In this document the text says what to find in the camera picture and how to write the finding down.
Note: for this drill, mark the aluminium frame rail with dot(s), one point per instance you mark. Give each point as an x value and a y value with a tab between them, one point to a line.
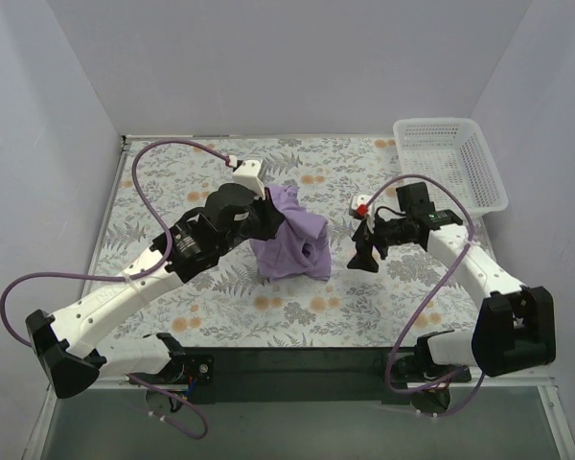
305	415

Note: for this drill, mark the purple t shirt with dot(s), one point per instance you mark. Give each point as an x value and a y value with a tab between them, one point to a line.
301	246

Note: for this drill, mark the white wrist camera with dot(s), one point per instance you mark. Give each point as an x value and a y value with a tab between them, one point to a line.
248	173
361	208

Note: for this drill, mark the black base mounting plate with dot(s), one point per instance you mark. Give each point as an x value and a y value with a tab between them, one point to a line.
292	374

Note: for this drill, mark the floral tablecloth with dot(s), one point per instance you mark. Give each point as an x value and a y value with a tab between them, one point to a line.
296	289

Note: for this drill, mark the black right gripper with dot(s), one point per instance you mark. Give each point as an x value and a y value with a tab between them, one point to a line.
371	237

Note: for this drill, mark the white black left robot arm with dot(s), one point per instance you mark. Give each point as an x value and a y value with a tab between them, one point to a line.
69	342

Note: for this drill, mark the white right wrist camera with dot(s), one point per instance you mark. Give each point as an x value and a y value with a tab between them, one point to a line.
361	208

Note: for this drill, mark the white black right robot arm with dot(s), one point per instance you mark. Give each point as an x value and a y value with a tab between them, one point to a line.
515	325

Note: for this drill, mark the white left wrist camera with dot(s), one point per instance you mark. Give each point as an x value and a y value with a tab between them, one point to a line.
248	173

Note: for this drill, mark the white plastic laundry basket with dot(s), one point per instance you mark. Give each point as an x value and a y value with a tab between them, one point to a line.
455	153

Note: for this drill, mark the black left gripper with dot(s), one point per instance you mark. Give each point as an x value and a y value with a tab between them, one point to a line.
266	217

